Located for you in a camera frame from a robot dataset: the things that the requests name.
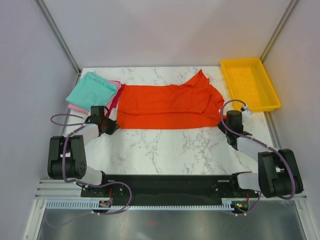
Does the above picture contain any orange t-shirt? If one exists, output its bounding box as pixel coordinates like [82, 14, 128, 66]
[117, 70, 225, 130]

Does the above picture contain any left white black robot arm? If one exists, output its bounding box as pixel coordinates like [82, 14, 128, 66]
[47, 105, 119, 197]

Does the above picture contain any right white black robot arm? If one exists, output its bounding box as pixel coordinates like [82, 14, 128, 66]
[218, 110, 304, 199]

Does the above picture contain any crimson folded t-shirt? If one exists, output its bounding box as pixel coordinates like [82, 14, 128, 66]
[105, 83, 125, 117]

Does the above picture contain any teal folded t-shirt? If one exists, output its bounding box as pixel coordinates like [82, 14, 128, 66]
[66, 72, 117, 110]

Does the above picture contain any yellow plastic tray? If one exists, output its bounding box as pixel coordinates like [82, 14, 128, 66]
[220, 57, 281, 113]

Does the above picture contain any pink folded t-shirt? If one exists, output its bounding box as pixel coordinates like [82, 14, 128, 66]
[68, 80, 122, 114]

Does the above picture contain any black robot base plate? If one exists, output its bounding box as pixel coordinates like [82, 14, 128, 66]
[81, 174, 258, 206]

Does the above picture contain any aluminium extrusion rail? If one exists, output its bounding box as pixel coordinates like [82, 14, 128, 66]
[35, 179, 82, 199]

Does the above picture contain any white slotted cable duct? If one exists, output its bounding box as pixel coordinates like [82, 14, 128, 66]
[45, 199, 245, 211]

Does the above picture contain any left aluminium frame post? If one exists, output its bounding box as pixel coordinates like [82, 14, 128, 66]
[34, 0, 82, 76]

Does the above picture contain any aluminium frame post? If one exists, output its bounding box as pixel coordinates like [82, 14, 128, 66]
[260, 0, 300, 63]
[34, 0, 82, 76]

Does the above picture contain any right aluminium frame post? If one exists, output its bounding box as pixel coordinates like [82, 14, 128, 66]
[260, 0, 300, 63]

